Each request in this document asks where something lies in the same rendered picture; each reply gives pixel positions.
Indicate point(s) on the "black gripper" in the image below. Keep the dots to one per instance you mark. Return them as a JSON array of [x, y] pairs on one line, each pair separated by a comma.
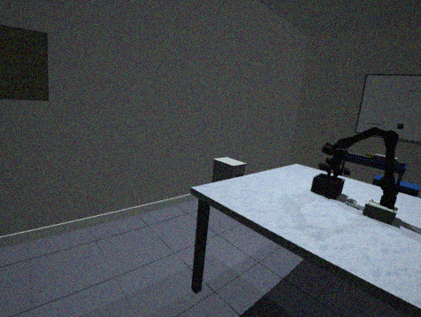
[[335, 165]]

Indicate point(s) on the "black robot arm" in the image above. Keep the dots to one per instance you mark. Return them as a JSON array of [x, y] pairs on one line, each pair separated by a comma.
[[387, 183]]

